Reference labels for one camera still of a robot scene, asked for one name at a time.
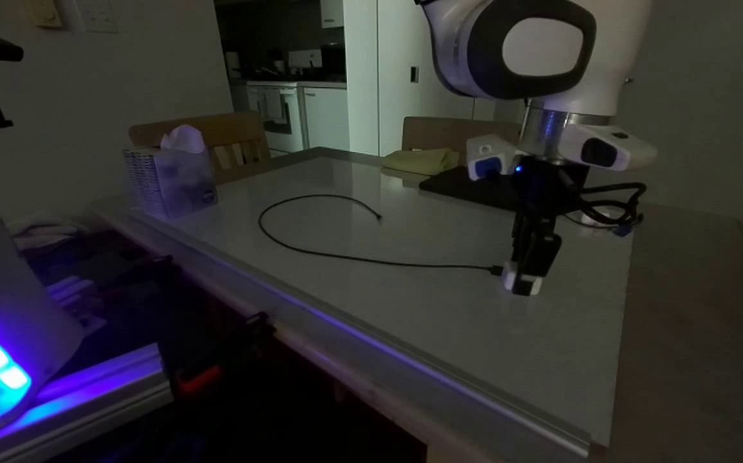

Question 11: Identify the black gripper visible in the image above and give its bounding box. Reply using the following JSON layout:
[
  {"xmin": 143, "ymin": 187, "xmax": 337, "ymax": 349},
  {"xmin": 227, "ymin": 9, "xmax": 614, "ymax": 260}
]
[{"xmin": 506, "ymin": 153, "xmax": 595, "ymax": 282}]

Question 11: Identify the large white charger adapter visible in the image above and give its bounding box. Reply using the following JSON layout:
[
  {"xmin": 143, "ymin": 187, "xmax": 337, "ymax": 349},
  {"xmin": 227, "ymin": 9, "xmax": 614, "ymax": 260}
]
[{"xmin": 499, "ymin": 265, "xmax": 550, "ymax": 301}]

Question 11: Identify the long black charging cable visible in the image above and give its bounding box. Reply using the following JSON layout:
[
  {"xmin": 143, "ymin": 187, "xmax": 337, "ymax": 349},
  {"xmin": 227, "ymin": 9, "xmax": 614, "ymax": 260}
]
[{"xmin": 254, "ymin": 191, "xmax": 506, "ymax": 278}]

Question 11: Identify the small white charger adapter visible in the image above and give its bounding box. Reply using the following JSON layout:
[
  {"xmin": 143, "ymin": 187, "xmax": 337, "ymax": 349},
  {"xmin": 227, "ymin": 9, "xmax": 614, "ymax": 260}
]
[{"xmin": 577, "ymin": 210, "xmax": 616, "ymax": 232}]

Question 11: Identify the black flat pad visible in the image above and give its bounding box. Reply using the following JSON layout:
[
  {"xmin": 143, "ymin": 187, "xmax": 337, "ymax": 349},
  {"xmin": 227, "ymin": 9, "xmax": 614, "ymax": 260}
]
[{"xmin": 416, "ymin": 164, "xmax": 528, "ymax": 214}]

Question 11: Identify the large white table board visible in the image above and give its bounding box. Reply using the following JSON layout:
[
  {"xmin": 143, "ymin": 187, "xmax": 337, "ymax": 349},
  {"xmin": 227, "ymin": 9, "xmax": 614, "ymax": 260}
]
[{"xmin": 124, "ymin": 152, "xmax": 640, "ymax": 457}]

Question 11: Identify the yellow-green folded cloth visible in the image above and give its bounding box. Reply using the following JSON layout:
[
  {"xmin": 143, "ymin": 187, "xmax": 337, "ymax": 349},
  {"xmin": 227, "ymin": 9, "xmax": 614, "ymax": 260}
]
[{"xmin": 377, "ymin": 143, "xmax": 471, "ymax": 180}]

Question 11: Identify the white door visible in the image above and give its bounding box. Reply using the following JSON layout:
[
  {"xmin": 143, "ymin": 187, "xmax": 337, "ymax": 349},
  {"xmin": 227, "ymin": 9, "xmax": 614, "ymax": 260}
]
[{"xmin": 616, "ymin": 0, "xmax": 743, "ymax": 222}]

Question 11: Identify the white kitchen cabinet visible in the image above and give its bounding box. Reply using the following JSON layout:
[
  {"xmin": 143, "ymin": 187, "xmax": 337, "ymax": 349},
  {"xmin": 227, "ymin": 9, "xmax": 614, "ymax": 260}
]
[{"xmin": 244, "ymin": 79, "xmax": 352, "ymax": 156}]

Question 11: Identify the red clamp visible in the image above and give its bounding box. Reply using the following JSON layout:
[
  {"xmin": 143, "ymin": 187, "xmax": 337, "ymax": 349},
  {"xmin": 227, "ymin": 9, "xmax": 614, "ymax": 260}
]
[{"xmin": 169, "ymin": 362, "xmax": 224, "ymax": 398}]

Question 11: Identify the white tissue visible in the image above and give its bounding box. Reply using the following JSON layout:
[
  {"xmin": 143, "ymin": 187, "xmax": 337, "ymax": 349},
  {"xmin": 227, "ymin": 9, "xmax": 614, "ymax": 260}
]
[{"xmin": 157, "ymin": 123, "xmax": 210, "ymax": 156}]

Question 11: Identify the clear plastic container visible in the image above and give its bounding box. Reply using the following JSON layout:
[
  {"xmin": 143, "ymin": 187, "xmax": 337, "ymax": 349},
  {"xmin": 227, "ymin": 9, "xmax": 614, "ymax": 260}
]
[{"xmin": 121, "ymin": 143, "xmax": 222, "ymax": 219}]

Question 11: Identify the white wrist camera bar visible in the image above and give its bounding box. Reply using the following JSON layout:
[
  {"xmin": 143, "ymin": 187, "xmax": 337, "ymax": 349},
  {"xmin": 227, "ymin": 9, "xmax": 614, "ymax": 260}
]
[{"xmin": 462, "ymin": 123, "xmax": 660, "ymax": 184}]

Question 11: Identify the aluminium frame rail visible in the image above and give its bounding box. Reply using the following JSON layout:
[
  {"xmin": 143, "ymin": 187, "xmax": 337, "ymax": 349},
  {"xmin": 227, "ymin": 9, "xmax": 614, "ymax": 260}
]
[{"xmin": 0, "ymin": 341, "xmax": 177, "ymax": 463}]

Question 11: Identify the yellow wall note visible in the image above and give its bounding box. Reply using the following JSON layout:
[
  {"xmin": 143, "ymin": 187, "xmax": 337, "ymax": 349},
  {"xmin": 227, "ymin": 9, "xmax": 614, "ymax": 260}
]
[{"xmin": 26, "ymin": 0, "xmax": 67, "ymax": 34}]

